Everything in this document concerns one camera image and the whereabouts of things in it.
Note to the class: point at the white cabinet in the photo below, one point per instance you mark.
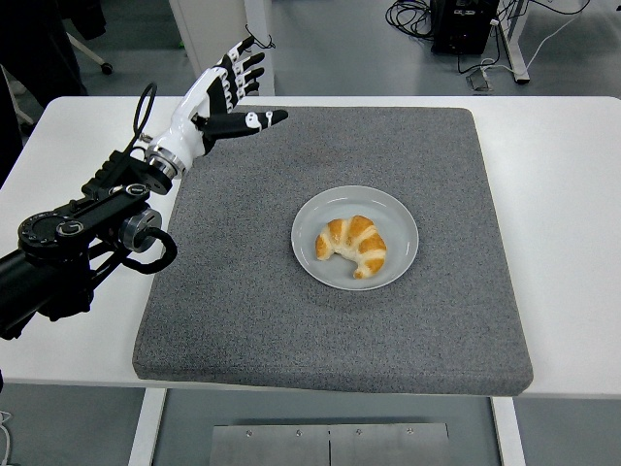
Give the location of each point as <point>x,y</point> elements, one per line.
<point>204,34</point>

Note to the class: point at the golden croissant bread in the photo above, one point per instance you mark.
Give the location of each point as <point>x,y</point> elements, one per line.
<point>369,242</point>

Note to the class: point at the black computer case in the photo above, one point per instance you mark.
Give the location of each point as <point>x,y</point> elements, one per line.
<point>461,24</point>

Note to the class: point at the white column post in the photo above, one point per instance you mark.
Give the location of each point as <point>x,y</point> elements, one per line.
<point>266,14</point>

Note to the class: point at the white table leg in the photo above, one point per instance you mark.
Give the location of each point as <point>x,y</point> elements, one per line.
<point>145,427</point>
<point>509,437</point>

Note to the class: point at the white chair base with casters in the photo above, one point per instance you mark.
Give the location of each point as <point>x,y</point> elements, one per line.
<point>87,51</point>

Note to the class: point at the white desk leg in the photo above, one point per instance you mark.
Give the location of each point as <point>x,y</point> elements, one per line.
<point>515,43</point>

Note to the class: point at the person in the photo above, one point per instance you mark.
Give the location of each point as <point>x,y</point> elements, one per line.
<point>34,43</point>

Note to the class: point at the grey metal plate with screws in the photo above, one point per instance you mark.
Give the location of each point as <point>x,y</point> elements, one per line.
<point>281,446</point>

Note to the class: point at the grey felt mat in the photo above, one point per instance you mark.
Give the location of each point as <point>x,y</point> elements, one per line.
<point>339,340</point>

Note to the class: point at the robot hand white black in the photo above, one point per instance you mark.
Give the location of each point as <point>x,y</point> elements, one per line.
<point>186,119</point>

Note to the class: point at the clear floor socket cover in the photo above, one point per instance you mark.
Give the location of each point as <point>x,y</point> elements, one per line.
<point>480,81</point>

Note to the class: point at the light grey round plate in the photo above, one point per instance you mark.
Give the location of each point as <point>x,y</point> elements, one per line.
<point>400,228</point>

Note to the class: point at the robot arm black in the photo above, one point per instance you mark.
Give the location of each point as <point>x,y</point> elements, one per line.
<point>58,242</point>

